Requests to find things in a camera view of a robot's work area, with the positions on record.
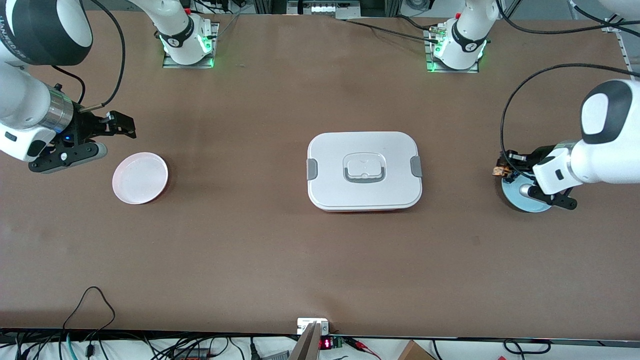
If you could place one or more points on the small white device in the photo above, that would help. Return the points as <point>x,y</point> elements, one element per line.
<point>305,325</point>

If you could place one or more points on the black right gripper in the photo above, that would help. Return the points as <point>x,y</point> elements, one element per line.
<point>84,127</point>

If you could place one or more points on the brown cardboard box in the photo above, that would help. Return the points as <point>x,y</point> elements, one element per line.
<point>412,352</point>

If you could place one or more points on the pink round plate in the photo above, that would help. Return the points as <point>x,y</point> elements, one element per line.
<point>140,178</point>

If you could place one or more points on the red clip leads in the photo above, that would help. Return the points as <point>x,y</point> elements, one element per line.
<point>360,344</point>

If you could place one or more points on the aluminium side rail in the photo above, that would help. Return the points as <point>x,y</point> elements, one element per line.
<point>622,45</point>

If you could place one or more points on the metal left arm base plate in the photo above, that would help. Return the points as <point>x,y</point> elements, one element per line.
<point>432,65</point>

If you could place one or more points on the light blue round plate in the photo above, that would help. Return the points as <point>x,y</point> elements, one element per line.
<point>515,201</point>

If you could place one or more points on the red digit display module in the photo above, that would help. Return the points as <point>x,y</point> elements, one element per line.
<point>326,343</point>

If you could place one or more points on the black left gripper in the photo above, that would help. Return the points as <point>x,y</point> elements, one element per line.
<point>523,161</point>

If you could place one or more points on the white lunch box grey clips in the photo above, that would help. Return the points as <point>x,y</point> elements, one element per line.
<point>330,190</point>

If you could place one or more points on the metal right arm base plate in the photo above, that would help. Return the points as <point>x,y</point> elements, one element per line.
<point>212,45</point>

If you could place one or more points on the grey aluminium bar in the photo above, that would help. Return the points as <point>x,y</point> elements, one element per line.
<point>307,345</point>

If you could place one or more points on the white power strip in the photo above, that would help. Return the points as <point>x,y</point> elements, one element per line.
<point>325,8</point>

